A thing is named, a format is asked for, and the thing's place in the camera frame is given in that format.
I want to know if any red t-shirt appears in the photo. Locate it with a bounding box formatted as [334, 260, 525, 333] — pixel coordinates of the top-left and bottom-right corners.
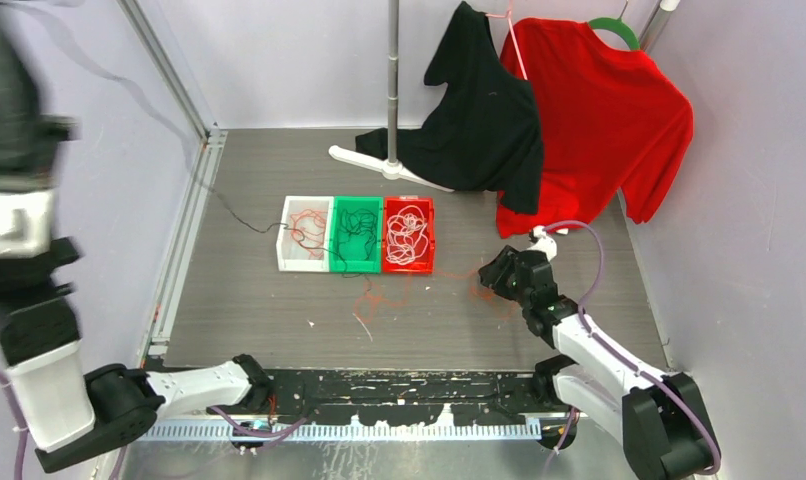
[496, 18, 694, 238]

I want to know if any green plastic bin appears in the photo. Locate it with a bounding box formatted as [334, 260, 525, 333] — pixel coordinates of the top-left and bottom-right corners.
[327, 196, 383, 274]

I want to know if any green hanger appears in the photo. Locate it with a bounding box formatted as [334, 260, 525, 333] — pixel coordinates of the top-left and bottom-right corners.
[587, 0, 641, 51]

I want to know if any orange cable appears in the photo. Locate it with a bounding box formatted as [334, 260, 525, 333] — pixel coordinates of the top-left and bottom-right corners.
[353, 268, 517, 326]
[288, 208, 330, 261]

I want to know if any white rack base foot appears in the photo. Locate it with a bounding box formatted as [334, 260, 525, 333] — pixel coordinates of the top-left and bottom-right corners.
[328, 145, 453, 192]

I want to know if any white plastic bin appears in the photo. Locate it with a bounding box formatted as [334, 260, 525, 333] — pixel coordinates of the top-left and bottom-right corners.
[276, 195, 334, 273]

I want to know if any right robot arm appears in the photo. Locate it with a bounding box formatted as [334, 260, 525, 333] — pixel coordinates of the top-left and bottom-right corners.
[478, 246, 721, 479]

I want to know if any black t-shirt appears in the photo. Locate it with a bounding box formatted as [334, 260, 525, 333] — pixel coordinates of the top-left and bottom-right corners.
[355, 1, 545, 217]

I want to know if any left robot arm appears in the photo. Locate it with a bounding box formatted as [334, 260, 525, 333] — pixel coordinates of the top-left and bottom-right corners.
[0, 3, 272, 474]

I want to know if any garment rack pole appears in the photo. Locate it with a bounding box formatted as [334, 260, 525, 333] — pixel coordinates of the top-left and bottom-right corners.
[386, 0, 400, 172]

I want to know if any aluminium frame rail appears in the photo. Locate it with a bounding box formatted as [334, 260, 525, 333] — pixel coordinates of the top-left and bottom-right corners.
[117, 0, 210, 139]

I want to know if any pink hanger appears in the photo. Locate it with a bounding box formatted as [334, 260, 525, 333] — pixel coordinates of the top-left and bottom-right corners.
[485, 0, 528, 81]

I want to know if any red plastic bin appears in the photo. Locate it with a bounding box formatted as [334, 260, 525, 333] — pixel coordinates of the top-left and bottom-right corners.
[381, 196, 436, 274]

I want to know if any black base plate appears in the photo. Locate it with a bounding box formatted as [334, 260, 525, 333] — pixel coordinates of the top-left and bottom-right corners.
[219, 369, 569, 427]

